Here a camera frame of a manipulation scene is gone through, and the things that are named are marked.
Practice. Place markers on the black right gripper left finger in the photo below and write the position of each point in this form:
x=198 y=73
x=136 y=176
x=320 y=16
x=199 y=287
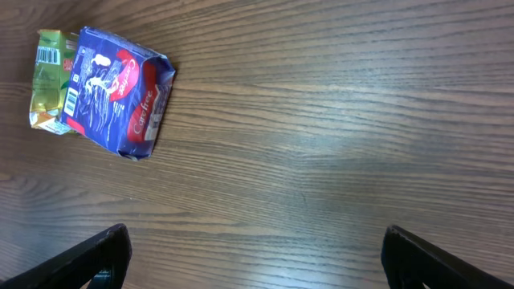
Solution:
x=101 y=261

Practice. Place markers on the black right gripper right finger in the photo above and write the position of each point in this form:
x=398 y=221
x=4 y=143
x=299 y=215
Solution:
x=412 y=262

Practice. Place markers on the purple Carefree package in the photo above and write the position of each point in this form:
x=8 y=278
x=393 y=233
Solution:
x=118 y=93

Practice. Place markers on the green yellow snack packet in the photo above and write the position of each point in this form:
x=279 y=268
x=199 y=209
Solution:
x=53 y=63

